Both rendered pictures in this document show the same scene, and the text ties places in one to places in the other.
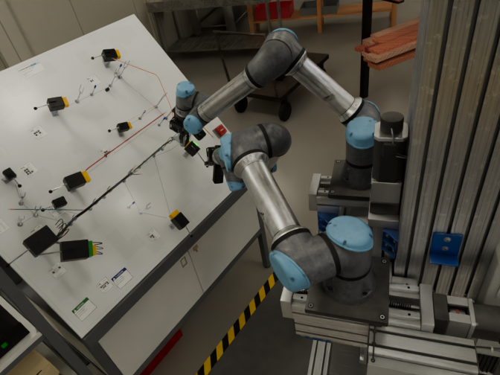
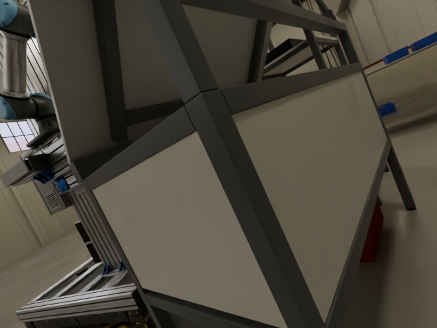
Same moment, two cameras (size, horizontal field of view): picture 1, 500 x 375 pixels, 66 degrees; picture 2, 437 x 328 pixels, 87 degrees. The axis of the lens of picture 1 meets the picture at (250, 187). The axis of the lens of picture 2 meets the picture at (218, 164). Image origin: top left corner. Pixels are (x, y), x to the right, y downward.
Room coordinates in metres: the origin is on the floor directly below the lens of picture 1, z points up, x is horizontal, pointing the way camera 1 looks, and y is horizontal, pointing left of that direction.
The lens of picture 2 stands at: (2.46, 0.39, 0.73)
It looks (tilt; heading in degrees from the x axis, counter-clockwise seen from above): 5 degrees down; 182
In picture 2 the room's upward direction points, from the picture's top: 25 degrees counter-clockwise
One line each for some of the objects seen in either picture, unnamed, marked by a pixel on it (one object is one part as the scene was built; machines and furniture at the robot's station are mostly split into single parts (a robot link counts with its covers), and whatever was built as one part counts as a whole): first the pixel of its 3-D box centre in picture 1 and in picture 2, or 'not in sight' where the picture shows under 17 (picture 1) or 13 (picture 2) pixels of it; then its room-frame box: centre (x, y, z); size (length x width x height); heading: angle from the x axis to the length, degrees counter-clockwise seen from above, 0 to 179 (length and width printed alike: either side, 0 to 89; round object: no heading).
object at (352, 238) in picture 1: (347, 245); not in sight; (0.67, -0.22, 1.33); 0.13 x 0.12 x 0.14; 104
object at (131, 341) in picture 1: (155, 310); not in sight; (1.12, 0.55, 0.60); 0.55 x 0.02 x 0.39; 138
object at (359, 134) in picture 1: (362, 139); (41, 107); (1.13, -0.43, 1.33); 0.13 x 0.12 x 0.14; 158
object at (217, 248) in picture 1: (227, 234); not in sight; (1.52, 0.17, 0.60); 0.55 x 0.03 x 0.39; 138
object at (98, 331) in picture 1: (185, 240); (200, 127); (1.31, 0.35, 0.83); 1.18 x 0.05 x 0.06; 138
